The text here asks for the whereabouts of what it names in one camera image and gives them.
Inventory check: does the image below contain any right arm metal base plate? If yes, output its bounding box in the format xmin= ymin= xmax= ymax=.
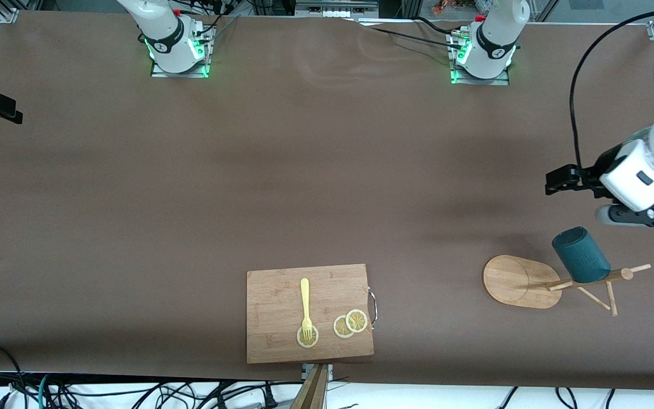
xmin=151 ymin=26 xmax=212 ymax=78

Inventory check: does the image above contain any small metal bracket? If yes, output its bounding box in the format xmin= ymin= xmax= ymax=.
xmin=301 ymin=364 xmax=334 ymax=382

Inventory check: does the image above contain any brown table cover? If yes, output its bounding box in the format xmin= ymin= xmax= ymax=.
xmin=0 ymin=10 xmax=654 ymax=391

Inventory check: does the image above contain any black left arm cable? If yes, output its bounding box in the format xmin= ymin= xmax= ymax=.
xmin=569 ymin=7 xmax=654 ymax=168

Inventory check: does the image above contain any black cable on table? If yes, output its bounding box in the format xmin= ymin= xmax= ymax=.
xmin=355 ymin=19 xmax=464 ymax=51

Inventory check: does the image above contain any orange background object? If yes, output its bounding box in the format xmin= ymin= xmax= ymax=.
xmin=433 ymin=0 xmax=475 ymax=16

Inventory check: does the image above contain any yellow plastic fork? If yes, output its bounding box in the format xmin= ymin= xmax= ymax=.
xmin=300 ymin=278 xmax=313 ymax=344

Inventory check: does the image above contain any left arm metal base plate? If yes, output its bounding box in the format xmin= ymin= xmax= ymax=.
xmin=450 ymin=31 xmax=510 ymax=86

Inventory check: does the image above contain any wooden beam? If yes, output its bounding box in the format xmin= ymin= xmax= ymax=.
xmin=290 ymin=365 xmax=329 ymax=409

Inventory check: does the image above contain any wooden mug rack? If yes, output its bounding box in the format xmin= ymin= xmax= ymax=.
xmin=483 ymin=255 xmax=652 ymax=317

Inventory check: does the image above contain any silver background device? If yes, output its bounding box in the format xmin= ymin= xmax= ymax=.
xmin=296 ymin=0 xmax=379 ymax=19

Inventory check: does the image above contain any dark teal mug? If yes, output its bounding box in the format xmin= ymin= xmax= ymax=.
xmin=552 ymin=226 xmax=611 ymax=283

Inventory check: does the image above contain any lemon slice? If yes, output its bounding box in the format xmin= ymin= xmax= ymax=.
xmin=333 ymin=315 xmax=356 ymax=339
xmin=296 ymin=325 xmax=320 ymax=348
xmin=345 ymin=309 xmax=368 ymax=333

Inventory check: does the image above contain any wooden cutting board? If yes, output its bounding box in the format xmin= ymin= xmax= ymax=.
xmin=246 ymin=264 xmax=375 ymax=364

